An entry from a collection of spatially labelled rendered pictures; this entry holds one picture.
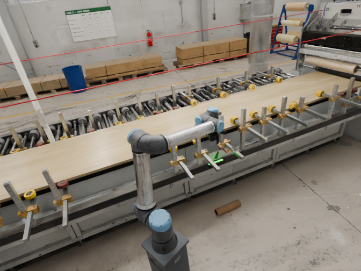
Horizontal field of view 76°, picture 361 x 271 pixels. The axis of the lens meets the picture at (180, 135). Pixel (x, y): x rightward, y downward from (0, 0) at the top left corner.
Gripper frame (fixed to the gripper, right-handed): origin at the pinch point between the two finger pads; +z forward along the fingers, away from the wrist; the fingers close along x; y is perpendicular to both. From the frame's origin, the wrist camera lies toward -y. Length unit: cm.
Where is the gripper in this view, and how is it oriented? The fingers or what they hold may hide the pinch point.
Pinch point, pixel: (216, 145)
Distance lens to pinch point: 206.1
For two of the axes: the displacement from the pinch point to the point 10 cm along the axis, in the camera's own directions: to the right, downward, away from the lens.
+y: -9.1, 2.9, -3.1
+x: 4.1, 4.3, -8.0
